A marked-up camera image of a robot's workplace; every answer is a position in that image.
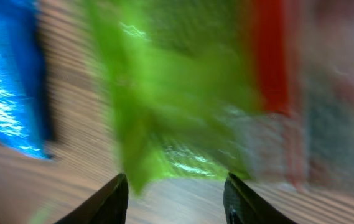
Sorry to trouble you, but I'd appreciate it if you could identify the green Haribo gummy bag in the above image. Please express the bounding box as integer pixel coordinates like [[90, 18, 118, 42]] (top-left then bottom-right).
[[83, 0, 354, 200]]

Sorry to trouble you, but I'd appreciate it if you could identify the blue snack packet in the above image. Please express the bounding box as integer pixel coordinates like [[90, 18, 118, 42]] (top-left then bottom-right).
[[0, 0, 52, 160]]

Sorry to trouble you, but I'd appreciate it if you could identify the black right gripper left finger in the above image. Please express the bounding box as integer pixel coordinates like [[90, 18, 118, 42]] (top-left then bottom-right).
[[55, 174, 129, 224]]

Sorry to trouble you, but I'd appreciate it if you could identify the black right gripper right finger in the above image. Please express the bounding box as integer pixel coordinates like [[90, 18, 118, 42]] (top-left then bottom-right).
[[223, 173, 296, 224]]

